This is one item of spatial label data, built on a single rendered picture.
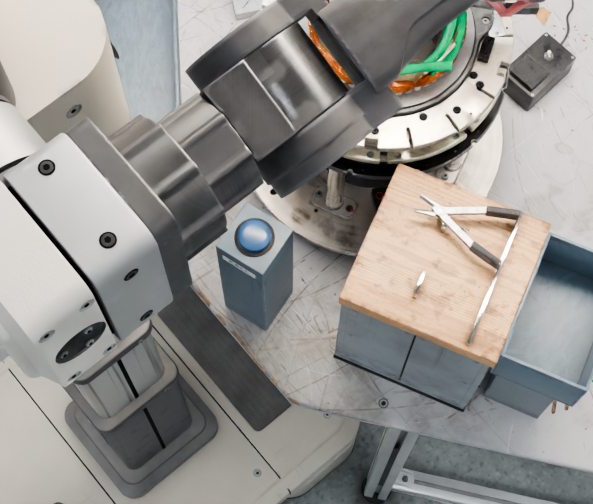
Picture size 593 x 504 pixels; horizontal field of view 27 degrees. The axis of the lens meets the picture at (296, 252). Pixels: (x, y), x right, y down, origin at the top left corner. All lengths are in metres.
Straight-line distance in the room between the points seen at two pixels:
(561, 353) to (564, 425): 0.21
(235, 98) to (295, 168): 0.06
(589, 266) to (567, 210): 0.29
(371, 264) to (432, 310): 0.09
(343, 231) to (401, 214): 0.28
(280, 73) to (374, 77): 0.06
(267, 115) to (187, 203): 0.08
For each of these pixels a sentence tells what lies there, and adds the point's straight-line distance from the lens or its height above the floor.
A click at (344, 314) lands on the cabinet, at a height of 1.00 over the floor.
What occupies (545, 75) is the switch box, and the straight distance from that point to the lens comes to 1.89.
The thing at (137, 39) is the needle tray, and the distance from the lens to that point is 1.68.
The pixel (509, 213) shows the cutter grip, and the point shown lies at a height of 1.09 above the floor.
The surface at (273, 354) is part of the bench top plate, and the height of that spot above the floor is 0.78.
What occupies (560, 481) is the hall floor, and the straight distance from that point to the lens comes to 2.57.
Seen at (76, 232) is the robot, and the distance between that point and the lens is 0.69.
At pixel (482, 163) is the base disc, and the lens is 1.85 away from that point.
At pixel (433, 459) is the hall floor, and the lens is 2.54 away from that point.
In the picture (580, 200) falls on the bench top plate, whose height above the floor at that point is 0.78.
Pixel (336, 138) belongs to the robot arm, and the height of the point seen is 1.78.
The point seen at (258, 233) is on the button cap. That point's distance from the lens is 1.53.
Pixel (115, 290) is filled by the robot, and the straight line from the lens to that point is 0.71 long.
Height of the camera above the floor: 2.48
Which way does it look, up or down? 71 degrees down
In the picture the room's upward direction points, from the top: 1 degrees clockwise
